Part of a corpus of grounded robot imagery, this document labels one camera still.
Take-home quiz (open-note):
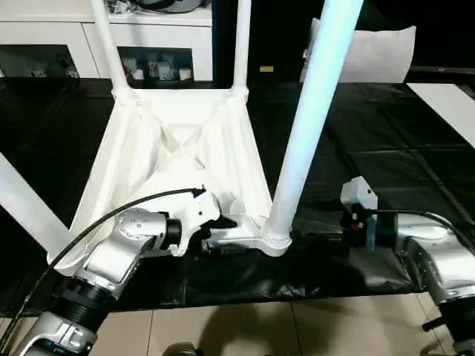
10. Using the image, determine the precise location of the black work mat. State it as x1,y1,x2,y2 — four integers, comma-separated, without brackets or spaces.
0,76,475,320

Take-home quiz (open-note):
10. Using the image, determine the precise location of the black work table leg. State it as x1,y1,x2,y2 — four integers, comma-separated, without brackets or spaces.
422,314,452,332

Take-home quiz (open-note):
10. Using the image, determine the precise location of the white plastic table top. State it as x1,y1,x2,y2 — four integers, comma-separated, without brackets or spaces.
46,87,293,277

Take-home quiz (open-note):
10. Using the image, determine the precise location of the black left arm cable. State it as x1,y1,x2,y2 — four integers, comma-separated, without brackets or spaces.
0,187,206,334

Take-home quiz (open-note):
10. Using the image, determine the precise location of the dark crumpled cloth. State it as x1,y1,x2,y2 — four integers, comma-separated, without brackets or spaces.
105,0,137,14

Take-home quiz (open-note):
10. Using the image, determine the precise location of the white plastic table leg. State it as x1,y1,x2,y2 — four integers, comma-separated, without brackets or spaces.
261,0,365,248
0,151,72,257
88,0,134,100
229,0,252,100

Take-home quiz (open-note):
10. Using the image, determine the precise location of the white flat sheet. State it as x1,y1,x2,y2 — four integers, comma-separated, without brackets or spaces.
406,82,475,145

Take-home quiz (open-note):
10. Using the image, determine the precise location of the white glass-door cabinet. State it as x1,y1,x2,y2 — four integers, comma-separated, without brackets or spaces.
0,0,214,82

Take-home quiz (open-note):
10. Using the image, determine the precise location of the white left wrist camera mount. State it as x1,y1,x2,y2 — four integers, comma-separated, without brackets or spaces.
171,183,223,257

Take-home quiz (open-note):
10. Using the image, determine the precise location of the black tall furniture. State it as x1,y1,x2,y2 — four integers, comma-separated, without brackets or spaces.
211,0,475,85

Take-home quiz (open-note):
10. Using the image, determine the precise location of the grey printed cushion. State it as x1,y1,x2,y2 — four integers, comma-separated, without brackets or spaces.
304,18,416,83

